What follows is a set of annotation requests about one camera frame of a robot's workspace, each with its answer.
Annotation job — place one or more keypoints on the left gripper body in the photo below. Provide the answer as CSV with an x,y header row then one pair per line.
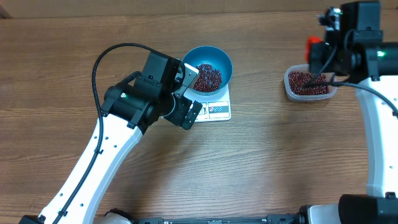
x,y
180,112

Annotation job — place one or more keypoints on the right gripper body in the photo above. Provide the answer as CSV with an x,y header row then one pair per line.
x,y
336,64

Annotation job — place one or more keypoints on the red measuring scoop blue handle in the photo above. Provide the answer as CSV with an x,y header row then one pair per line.
x,y
310,41

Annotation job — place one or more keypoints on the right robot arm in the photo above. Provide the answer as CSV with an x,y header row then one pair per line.
x,y
354,48

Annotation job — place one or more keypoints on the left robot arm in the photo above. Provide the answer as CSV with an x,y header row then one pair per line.
x,y
129,108

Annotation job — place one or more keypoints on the white digital kitchen scale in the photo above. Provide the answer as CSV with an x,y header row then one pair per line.
x,y
215,106

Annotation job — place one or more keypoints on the red beans in bowl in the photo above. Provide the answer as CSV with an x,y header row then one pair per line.
x,y
209,80

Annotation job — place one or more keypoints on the blue metal bowl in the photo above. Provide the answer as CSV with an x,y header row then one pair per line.
x,y
213,56

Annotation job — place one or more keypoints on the clear plastic container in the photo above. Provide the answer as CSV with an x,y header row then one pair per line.
x,y
295,97

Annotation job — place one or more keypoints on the red azuki beans in container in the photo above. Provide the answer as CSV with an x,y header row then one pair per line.
x,y
297,80

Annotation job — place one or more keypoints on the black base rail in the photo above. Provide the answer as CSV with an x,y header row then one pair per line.
x,y
116,215

